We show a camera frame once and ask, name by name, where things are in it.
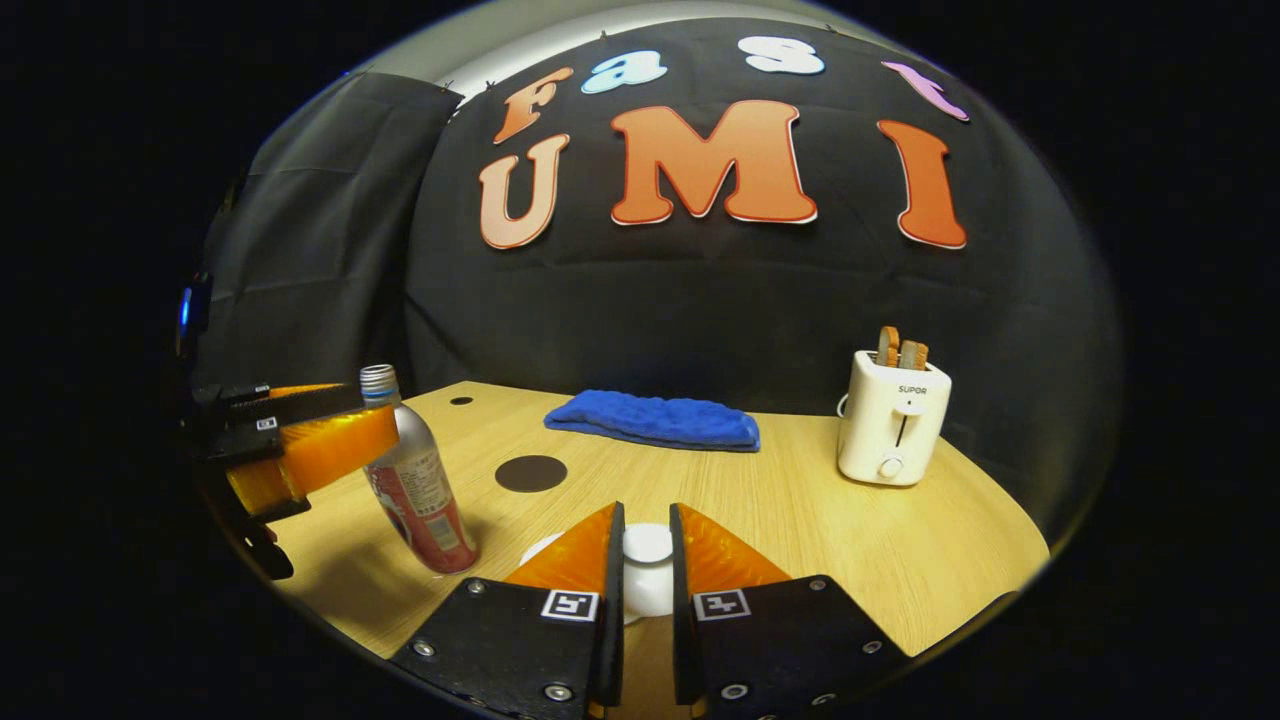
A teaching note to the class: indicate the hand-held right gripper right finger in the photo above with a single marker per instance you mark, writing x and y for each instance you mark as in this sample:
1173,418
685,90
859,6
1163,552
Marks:
682,630

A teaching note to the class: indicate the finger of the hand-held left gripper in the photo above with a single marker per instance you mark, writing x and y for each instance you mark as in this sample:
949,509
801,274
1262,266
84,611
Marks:
300,405
330,450

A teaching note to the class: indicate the white teacup lid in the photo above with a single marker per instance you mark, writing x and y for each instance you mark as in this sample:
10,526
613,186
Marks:
648,570

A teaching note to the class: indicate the silver water bottle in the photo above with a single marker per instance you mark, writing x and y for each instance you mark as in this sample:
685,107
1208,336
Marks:
425,510

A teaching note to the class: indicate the toast bread slice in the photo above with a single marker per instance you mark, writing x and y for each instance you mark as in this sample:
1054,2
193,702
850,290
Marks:
913,355
888,347

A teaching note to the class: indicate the blue towel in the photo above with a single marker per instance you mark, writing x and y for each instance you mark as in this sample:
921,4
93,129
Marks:
650,420

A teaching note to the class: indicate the dark round coaster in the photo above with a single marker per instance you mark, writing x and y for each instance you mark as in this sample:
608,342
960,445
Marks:
530,474

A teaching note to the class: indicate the white toaster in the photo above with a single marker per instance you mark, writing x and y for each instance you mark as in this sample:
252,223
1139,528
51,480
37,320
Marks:
885,430

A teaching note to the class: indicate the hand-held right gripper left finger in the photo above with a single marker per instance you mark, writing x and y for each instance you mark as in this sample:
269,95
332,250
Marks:
613,620

